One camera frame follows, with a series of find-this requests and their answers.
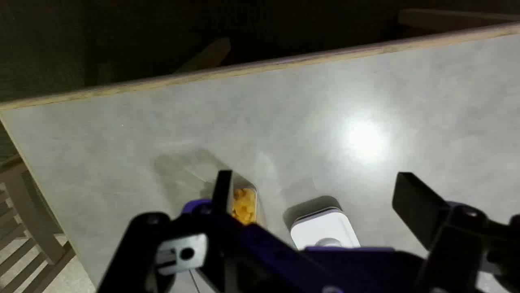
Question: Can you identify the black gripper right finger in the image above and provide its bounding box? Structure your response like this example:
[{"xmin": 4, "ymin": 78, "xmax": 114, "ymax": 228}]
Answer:
[{"xmin": 392, "ymin": 171, "xmax": 520, "ymax": 293}]

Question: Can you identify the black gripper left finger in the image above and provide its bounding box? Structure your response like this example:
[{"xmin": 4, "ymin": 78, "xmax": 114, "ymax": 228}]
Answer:
[{"xmin": 97, "ymin": 169, "xmax": 339, "ymax": 293}]

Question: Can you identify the white lid with round button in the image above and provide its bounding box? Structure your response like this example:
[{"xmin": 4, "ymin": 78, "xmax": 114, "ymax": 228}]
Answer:
[{"xmin": 287, "ymin": 202, "xmax": 363, "ymax": 252}]

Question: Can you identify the clear plastic container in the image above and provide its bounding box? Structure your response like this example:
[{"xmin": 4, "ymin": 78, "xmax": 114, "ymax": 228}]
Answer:
[{"xmin": 153, "ymin": 150, "xmax": 264, "ymax": 228}]

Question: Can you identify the brown wooden slatted chair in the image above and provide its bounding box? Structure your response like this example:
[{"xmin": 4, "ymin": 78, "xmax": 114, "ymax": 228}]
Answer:
[{"xmin": 0, "ymin": 154, "xmax": 79, "ymax": 293}]

